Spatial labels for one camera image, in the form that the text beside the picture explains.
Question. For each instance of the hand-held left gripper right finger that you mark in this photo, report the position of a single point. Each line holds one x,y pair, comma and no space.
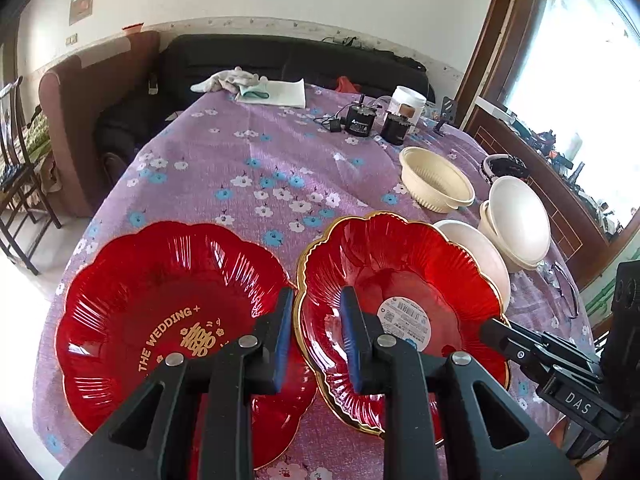
352,345

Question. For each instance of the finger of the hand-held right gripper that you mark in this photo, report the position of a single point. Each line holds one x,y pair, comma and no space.
565,350
500,337

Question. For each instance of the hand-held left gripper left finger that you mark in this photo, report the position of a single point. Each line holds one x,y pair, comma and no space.
282,340

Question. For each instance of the red plate with round sticker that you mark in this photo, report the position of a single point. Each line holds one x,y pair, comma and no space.
400,270

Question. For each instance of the cream ribbed bowl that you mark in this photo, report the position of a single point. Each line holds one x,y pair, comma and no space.
486,222
435,175

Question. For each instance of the white bowl with lid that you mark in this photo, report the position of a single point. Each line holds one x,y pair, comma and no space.
520,215

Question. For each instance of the red plate with gold print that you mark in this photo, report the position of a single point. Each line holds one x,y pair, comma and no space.
150,290

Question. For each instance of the eyeglasses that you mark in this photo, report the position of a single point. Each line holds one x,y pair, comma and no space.
567,285

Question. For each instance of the black white orange cloth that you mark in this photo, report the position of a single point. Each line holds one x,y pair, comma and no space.
505,166

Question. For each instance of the purple floral tablecloth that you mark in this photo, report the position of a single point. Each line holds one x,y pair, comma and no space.
240,160

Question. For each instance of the windowsill clutter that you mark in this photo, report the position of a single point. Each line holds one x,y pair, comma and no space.
560,152

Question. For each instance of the black power adapter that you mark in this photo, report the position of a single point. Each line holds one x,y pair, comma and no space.
334,126

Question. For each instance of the dark small jar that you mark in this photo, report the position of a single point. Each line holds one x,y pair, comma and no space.
396,129

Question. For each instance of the black electronic box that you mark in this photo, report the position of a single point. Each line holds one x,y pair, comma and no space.
360,120

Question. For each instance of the white box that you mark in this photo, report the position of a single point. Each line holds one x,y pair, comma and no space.
492,108

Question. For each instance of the black phone stand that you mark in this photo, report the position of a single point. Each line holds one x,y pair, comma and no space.
447,110

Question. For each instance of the white folded cloth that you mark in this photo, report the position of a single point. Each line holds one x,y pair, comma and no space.
285,92

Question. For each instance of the white plastic jar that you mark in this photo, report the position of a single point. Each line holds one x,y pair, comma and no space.
407,102

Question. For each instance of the red cloth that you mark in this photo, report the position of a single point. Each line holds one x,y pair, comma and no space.
347,85

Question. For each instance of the white gloves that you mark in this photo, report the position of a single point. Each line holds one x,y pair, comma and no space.
230,80

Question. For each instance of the black sofa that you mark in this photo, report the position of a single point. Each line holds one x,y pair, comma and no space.
280,57

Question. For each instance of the window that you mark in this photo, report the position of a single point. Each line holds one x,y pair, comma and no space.
575,60

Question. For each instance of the brown armchair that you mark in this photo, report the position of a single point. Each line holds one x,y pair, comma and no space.
75,125

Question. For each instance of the dark wooden chair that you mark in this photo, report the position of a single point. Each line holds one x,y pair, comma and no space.
15,170

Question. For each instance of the green patterned cushion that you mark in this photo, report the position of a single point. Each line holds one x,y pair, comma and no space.
37,132

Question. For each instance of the wall switch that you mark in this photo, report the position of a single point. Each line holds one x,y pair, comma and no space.
72,39

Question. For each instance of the small wall plaque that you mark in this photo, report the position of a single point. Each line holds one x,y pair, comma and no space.
81,6

